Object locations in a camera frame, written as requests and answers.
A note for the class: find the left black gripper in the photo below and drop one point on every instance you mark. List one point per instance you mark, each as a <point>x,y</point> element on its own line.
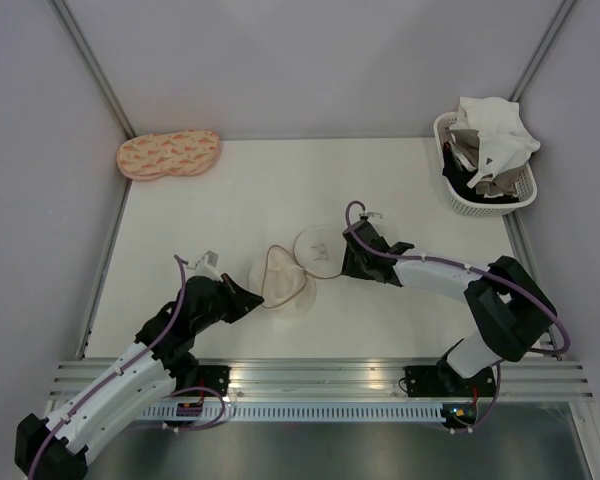
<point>242,301</point>

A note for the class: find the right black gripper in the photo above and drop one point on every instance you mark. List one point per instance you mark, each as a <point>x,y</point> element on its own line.
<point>349,266</point>

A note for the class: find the white bra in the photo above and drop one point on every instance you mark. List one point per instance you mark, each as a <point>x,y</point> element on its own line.
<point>505,143</point>

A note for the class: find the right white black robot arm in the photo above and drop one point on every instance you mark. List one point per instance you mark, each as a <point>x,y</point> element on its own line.
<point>510,312</point>

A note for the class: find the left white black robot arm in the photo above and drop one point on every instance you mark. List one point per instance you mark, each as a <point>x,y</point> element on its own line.
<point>158,364</point>

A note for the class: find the pink carrot print bra case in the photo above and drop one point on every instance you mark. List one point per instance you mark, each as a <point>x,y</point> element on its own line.
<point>181,154</point>

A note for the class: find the beige bra in basket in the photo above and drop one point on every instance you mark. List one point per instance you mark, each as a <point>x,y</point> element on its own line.
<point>491,186</point>

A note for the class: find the white plastic basket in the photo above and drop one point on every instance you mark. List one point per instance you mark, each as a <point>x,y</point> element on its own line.
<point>467,201</point>

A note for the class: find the black garment in basket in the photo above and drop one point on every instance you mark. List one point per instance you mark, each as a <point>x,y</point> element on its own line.
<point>460,182</point>

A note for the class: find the white garment in basket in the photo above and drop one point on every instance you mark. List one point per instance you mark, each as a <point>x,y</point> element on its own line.
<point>462,158</point>

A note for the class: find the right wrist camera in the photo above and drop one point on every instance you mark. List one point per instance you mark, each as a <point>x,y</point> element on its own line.
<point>371,216</point>

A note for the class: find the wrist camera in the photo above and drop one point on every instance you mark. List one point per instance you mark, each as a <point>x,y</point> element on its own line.
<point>206,266</point>
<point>371,216</point>

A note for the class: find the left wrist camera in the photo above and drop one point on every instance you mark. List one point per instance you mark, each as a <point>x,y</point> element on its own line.
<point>206,266</point>

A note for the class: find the aluminium mounting rail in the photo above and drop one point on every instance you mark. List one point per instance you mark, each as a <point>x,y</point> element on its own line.
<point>531,380</point>

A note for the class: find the white slotted cable duct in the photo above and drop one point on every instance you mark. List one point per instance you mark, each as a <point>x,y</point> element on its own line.
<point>401,412</point>

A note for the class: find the right aluminium corner post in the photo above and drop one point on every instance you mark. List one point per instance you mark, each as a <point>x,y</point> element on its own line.
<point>547,40</point>

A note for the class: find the aluminium corner post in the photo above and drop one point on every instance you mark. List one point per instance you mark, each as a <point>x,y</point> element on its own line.
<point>547,40</point>
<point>79,40</point>

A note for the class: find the left aluminium corner post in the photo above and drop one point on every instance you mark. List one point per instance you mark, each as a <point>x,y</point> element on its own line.
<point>79,40</point>

